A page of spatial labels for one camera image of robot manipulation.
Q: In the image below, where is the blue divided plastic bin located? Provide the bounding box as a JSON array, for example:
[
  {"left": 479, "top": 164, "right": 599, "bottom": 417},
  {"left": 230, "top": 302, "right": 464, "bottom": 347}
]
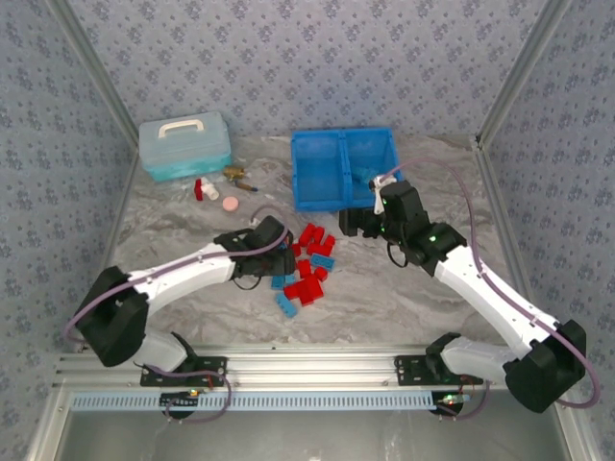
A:
[{"left": 290, "top": 126, "right": 403, "bottom": 213}]

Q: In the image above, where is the light blue storage box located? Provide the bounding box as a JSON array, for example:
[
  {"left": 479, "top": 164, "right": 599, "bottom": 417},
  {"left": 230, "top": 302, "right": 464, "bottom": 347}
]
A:
[{"left": 137, "top": 110, "right": 233, "bottom": 182}]

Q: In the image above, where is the small controller board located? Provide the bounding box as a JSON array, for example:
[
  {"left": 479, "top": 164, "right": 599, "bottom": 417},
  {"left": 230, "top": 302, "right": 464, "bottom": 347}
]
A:
[
  {"left": 160, "top": 391, "right": 204, "bottom": 410},
  {"left": 434, "top": 391, "right": 466, "bottom": 415}
]

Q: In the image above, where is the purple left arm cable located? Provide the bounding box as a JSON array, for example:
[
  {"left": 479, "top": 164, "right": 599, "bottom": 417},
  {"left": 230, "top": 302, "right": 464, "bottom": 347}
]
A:
[{"left": 64, "top": 205, "right": 290, "bottom": 343}]

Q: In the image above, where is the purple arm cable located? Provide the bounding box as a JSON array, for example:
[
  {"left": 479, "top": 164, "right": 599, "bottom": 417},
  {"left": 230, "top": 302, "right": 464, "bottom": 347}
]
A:
[
  {"left": 64, "top": 205, "right": 290, "bottom": 343},
  {"left": 372, "top": 157, "right": 602, "bottom": 410}
]

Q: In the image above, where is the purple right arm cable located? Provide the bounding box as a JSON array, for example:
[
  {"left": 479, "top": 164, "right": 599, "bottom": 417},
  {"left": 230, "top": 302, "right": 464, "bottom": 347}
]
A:
[{"left": 372, "top": 157, "right": 602, "bottom": 410}]

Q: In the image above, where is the white valve with red handle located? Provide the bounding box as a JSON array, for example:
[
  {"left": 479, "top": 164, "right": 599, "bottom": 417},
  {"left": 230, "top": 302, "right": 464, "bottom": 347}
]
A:
[{"left": 193, "top": 176, "right": 221, "bottom": 202}]

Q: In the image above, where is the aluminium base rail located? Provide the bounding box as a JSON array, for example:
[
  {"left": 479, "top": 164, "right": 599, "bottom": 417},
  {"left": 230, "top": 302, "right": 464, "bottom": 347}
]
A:
[{"left": 52, "top": 343, "right": 534, "bottom": 391}]

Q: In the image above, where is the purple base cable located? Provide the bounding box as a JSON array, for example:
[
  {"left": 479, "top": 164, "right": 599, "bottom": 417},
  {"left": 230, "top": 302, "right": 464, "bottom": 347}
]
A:
[
  {"left": 439, "top": 378, "right": 490, "bottom": 420},
  {"left": 143, "top": 364, "right": 235, "bottom": 425}
]

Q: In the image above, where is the light blue slotted cable duct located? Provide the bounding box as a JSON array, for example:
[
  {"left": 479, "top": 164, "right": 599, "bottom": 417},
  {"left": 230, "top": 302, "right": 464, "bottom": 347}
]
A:
[{"left": 69, "top": 389, "right": 441, "bottom": 413}]

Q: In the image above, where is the aluminium frame post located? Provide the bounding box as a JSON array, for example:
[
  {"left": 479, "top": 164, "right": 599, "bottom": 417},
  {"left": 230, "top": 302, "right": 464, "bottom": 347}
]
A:
[
  {"left": 475, "top": 0, "right": 576, "bottom": 145},
  {"left": 45, "top": 0, "right": 141, "bottom": 140}
]

